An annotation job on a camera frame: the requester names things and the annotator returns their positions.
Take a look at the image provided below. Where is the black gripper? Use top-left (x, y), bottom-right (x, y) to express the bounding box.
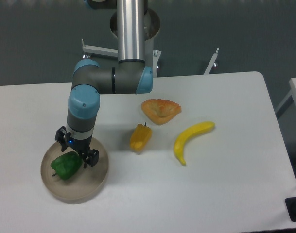
top-left (55, 126), bottom-right (99, 168)

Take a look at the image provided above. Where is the green bell pepper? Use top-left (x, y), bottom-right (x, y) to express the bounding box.
top-left (50, 151), bottom-right (83, 180)

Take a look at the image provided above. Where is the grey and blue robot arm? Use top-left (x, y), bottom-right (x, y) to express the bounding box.
top-left (55, 0), bottom-right (153, 167)

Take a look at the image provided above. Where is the beige round plate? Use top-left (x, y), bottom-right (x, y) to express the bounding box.
top-left (40, 138), bottom-right (109, 204)

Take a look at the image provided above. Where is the yellow bell pepper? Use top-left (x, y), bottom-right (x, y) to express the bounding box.
top-left (129, 123), bottom-right (152, 152)

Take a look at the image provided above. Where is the orange triangular pastry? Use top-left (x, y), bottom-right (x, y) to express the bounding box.
top-left (141, 99), bottom-right (182, 125)

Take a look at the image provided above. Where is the yellow banana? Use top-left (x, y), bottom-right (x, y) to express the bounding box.
top-left (173, 121), bottom-right (215, 166)

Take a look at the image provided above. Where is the white side table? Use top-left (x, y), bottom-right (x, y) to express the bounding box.
top-left (275, 78), bottom-right (296, 119)

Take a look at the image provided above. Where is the black device at table edge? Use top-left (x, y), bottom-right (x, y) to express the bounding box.
top-left (285, 197), bottom-right (296, 222)

